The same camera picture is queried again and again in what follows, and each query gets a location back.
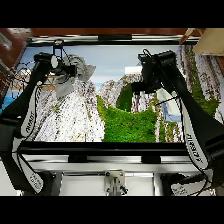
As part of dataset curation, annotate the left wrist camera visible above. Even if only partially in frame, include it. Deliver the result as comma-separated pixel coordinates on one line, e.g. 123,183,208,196
52,38,65,58

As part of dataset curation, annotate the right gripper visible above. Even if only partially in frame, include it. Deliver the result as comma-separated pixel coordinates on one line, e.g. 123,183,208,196
130,66,164,96

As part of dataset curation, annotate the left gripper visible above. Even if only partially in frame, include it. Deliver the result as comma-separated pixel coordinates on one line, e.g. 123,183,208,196
58,63,79,78

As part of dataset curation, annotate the silver frame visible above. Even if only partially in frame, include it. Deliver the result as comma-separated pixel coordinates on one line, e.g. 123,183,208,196
18,154,216,197

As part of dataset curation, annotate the grey T-shirt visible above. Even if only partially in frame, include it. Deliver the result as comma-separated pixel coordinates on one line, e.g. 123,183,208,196
54,54,98,100

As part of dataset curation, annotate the cream garment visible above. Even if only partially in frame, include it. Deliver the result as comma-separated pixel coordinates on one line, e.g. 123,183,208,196
192,28,224,57

